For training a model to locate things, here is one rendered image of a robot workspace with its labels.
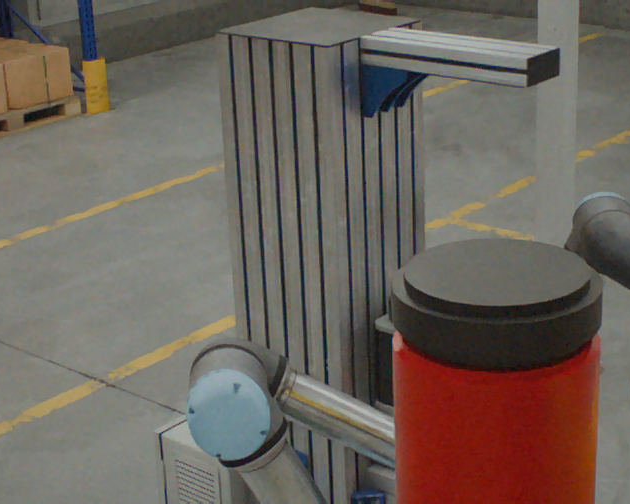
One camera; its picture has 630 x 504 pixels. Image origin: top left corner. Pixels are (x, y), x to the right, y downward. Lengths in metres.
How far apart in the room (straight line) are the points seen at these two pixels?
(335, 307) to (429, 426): 1.94
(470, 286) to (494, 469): 0.04
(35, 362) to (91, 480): 1.13
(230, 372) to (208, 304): 4.55
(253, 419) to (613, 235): 0.85
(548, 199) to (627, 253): 2.91
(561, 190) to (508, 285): 5.00
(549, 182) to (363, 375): 3.06
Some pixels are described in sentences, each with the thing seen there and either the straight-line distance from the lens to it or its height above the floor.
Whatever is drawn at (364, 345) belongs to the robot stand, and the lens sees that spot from 2.33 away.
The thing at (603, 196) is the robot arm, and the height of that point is 1.65.
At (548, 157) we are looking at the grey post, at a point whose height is 0.95.
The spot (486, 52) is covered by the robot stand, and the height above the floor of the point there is 2.03.
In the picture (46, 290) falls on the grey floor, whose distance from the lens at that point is 6.83.
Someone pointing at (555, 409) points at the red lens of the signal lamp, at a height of 2.31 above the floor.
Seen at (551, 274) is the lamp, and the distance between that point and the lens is 0.32.
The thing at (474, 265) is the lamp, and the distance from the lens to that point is 0.32.
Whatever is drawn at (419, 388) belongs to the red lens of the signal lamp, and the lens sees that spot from 0.31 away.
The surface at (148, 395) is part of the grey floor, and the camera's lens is 5.61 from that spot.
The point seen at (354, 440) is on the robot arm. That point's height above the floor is 1.45.
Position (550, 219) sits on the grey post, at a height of 0.69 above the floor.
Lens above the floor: 2.46
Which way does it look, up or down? 20 degrees down
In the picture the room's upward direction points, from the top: 3 degrees counter-clockwise
